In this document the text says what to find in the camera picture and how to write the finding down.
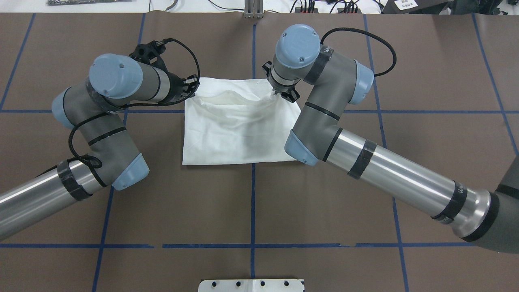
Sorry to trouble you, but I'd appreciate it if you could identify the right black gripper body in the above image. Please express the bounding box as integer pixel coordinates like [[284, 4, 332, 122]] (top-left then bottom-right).
[[269, 76, 299, 96]]

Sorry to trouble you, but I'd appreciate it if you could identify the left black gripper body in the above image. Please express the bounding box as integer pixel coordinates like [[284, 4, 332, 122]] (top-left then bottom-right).
[[167, 73, 184, 102]]

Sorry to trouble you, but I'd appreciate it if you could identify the white printed t-shirt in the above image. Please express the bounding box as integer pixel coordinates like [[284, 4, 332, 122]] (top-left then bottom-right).
[[182, 77, 301, 165]]

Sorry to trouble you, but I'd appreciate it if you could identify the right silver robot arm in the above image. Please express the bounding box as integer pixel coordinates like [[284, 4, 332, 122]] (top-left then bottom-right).
[[262, 24, 519, 254]]

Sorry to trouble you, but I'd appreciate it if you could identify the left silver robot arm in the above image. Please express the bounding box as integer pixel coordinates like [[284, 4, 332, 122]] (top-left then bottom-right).
[[1, 54, 200, 240]]

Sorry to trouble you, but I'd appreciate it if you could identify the upper orange black adapter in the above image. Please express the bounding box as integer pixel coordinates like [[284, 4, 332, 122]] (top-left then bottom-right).
[[290, 0, 318, 14]]

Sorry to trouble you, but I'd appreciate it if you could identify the orange black adapter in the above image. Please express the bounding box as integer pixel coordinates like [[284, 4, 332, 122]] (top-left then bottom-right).
[[331, 0, 361, 14], [290, 0, 318, 14]]

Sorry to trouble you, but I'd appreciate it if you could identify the lower orange black adapter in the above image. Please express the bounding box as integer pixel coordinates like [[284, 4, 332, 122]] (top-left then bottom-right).
[[331, 0, 361, 14]]

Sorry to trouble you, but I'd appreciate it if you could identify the white labelled black box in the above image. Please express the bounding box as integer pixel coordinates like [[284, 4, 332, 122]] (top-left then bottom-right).
[[382, 0, 450, 14]]

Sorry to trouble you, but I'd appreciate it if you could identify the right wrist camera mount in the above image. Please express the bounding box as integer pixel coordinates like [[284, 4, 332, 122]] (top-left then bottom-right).
[[262, 61, 272, 80]]

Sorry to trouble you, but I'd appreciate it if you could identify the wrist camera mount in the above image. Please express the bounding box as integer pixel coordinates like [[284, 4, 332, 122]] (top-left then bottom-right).
[[129, 40, 167, 71], [262, 61, 272, 80]]

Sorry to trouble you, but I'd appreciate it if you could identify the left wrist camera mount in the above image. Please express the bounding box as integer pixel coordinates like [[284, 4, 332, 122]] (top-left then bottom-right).
[[129, 40, 167, 71]]

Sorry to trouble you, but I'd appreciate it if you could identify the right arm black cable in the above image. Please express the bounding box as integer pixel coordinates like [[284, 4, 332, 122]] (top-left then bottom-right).
[[320, 28, 397, 77]]

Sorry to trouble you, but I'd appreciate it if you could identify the aluminium frame post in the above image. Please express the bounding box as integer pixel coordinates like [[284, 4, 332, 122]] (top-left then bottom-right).
[[243, 0, 264, 19]]

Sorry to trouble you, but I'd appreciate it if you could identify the white pedestal column base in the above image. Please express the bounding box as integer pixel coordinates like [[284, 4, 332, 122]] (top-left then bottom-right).
[[198, 279, 305, 292]]

